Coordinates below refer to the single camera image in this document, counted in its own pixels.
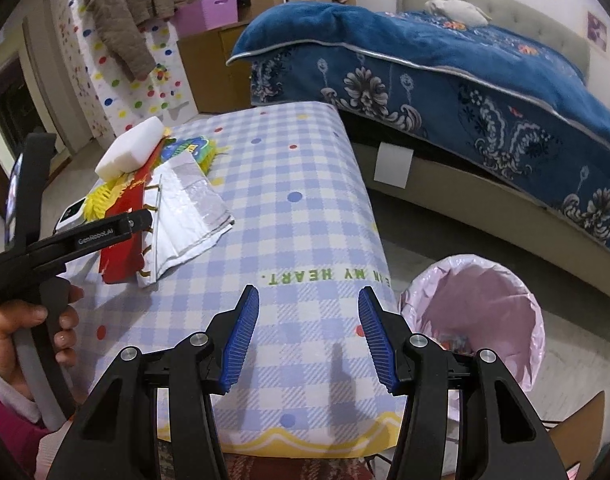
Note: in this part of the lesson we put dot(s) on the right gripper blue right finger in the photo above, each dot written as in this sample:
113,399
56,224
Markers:
372,319

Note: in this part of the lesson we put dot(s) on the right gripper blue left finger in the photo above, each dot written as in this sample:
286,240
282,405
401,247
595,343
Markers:
240,326

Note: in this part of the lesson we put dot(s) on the red Ultraman box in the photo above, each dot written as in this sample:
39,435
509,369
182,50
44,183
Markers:
121,262

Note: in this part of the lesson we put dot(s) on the white plastic mailer bag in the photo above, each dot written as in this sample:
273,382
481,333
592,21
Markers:
188,217

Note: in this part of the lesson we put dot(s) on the pink lined trash bin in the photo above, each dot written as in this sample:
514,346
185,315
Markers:
467,303

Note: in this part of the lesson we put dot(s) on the person's left hand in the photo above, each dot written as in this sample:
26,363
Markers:
17,319

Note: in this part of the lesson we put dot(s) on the white portable wifi device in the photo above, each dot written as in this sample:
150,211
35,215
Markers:
72,217

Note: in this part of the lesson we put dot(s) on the checkered blue tablecloth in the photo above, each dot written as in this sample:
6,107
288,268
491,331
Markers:
305,237

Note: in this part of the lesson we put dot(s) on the white foam block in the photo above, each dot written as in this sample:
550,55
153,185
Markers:
131,150

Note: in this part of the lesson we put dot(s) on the white tag on bed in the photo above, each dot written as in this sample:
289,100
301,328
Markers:
392,165

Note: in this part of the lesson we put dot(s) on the white polka dot cabinet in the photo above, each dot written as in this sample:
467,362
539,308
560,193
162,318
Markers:
111,102

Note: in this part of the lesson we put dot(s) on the colourful blue green packet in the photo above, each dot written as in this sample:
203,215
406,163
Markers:
201,149

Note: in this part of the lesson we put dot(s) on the brown cardboard sheet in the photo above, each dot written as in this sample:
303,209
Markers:
578,438

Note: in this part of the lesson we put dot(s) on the brown drawer cabinet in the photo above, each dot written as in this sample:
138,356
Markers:
216,87

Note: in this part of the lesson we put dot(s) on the blue floral blanket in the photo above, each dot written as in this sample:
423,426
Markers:
511,105

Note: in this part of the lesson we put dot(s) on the brown quilted jacket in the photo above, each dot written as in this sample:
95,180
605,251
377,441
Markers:
118,24

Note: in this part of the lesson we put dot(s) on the purple storage box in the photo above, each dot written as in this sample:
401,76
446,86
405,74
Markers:
203,15

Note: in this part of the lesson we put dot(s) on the white pillow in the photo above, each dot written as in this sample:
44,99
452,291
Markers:
458,11

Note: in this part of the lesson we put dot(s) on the grey upholstered bed frame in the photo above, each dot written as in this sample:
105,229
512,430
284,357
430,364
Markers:
493,207

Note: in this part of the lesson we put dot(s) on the small purple wall picture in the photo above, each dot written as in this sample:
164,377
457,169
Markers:
596,32

